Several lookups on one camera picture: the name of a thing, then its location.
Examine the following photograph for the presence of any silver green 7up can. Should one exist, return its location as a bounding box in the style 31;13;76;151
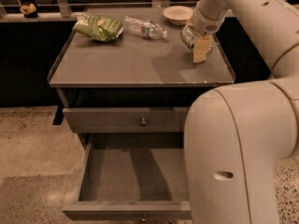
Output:
180;26;203;54

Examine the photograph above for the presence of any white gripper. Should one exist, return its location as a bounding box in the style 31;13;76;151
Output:
186;2;225;63

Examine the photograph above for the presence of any grey top drawer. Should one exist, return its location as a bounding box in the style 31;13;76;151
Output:
63;107;188;133

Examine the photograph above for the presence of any beige paper bowl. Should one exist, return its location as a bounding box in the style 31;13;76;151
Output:
163;6;193;26

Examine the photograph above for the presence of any metal window railing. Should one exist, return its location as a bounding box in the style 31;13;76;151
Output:
0;0;299;19

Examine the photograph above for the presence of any grey drawer cabinet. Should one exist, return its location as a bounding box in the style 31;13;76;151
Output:
46;6;236;151

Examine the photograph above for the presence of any round brass top knob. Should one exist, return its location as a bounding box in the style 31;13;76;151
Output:
139;118;148;127

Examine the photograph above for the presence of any green chip bag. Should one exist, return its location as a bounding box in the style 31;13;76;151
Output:
73;13;123;42

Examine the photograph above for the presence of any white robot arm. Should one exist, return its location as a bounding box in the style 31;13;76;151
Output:
184;0;299;224

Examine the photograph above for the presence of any open grey middle drawer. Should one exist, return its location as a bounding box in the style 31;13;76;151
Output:
63;133;191;220

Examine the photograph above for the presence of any clear plastic water bottle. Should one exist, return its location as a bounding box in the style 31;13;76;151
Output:
122;16;167;40

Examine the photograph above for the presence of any small yellow black object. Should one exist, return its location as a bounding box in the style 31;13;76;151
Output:
20;3;38;18

